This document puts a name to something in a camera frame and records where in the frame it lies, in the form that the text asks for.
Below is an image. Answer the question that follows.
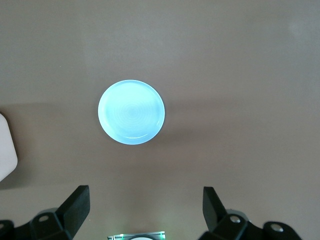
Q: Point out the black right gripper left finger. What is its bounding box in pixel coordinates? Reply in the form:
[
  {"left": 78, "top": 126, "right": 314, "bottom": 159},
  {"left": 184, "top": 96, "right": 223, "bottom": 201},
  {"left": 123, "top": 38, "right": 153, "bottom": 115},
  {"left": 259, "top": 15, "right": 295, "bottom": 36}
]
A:
[{"left": 0, "top": 184, "right": 90, "bottom": 240}]

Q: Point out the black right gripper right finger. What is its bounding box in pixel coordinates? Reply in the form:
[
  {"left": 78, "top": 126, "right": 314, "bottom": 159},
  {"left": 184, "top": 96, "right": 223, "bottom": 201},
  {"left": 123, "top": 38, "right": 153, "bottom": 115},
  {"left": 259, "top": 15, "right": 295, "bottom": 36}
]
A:
[{"left": 202, "top": 186, "right": 305, "bottom": 240}]

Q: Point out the pink storage box white lid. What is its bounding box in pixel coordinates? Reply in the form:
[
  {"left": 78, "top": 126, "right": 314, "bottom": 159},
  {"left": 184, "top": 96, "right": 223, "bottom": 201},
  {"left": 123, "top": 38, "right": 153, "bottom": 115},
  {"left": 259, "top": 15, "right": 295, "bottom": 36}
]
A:
[{"left": 0, "top": 112, "right": 19, "bottom": 183}]

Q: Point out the light blue round plate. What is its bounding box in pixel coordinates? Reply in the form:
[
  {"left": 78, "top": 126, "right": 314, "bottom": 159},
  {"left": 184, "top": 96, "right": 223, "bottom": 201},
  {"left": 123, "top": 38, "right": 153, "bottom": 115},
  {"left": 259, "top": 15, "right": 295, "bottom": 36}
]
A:
[{"left": 97, "top": 79, "right": 166, "bottom": 146}]

